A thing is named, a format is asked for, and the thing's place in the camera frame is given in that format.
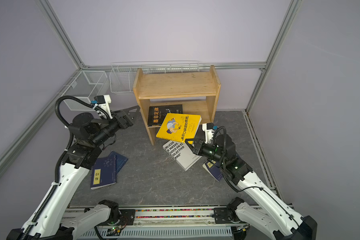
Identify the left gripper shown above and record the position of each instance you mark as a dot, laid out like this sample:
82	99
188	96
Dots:
129	121

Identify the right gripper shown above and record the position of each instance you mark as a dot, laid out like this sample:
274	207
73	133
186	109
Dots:
204	146

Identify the black book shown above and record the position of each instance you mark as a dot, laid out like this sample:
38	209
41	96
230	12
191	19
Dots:
157	114

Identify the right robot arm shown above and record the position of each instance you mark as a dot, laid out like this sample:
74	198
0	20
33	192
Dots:
242	178

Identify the white book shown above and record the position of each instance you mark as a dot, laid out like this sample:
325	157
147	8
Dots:
181	153

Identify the blue book with yellow label right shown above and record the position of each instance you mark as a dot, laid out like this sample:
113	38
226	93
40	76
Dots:
213	171

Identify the blue book with yellow label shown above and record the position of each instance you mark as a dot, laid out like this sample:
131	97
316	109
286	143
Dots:
213	171
104	172

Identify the blue book under left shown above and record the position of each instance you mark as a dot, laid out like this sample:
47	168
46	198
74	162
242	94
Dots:
118	160

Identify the wooden two-tier shelf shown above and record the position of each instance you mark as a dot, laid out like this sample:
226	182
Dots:
197	92

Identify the white mesh basket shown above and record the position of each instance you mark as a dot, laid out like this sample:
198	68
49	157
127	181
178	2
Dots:
88	84

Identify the blue book with yellow label left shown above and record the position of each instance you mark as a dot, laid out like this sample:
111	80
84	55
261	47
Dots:
104	172

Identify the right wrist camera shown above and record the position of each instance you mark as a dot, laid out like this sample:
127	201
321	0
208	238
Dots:
209	130

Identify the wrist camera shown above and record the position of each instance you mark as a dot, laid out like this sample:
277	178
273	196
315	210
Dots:
209	130
103	101

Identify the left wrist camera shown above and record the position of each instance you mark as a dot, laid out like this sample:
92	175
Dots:
103	101

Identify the white wire rack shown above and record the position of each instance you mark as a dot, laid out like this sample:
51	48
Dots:
122	77

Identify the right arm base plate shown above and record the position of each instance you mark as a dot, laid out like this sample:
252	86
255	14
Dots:
230	216

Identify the aluminium front rail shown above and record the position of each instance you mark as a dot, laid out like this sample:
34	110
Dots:
174	216

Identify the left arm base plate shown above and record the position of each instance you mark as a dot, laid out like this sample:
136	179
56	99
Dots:
126	218

